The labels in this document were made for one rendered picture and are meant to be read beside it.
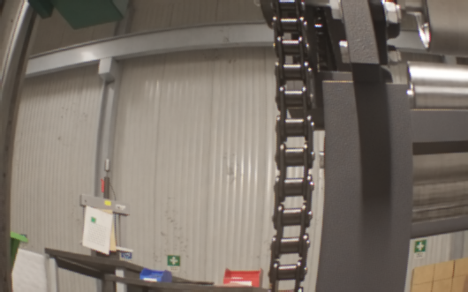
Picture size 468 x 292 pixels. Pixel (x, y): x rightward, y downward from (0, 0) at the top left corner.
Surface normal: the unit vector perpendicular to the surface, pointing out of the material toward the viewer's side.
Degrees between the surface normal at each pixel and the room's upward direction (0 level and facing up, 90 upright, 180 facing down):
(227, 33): 90
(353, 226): 90
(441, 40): 166
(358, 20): 90
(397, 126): 90
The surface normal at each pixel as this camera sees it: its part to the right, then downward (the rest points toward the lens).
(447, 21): -0.18, 0.52
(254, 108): -0.23, -0.28
